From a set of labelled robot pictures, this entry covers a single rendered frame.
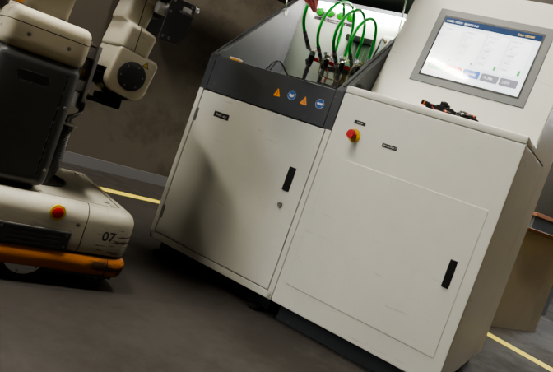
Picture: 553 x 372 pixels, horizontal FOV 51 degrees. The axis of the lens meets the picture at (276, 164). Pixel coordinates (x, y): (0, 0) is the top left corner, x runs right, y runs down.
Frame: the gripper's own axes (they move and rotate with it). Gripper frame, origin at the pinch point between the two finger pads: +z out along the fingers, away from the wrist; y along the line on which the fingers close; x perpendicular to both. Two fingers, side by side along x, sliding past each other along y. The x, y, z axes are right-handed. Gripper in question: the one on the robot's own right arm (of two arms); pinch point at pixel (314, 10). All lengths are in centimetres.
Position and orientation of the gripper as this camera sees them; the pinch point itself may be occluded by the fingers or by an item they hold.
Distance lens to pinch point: 245.8
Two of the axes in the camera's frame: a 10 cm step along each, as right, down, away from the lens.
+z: 2.2, 8.2, 5.3
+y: 7.1, -5.1, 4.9
